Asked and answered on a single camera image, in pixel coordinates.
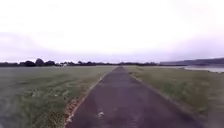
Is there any distant row of trees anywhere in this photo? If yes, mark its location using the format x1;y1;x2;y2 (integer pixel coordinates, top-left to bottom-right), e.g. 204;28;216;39
0;58;188;68

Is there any pale water surface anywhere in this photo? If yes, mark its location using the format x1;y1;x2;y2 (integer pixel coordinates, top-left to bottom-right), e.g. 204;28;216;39
183;65;224;74

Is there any grey asphalt path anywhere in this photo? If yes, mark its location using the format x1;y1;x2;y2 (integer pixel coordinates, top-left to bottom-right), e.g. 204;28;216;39
65;65;209;128

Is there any distant dark hillside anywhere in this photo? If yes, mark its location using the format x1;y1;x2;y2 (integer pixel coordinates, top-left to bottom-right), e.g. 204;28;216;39
159;57;224;67

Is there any green grass field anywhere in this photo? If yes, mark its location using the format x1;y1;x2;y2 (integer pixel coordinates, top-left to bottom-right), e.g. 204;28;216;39
0;65;118;128

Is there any grass strip by water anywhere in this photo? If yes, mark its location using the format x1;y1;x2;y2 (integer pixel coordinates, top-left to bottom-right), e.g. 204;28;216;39
122;65;224;128

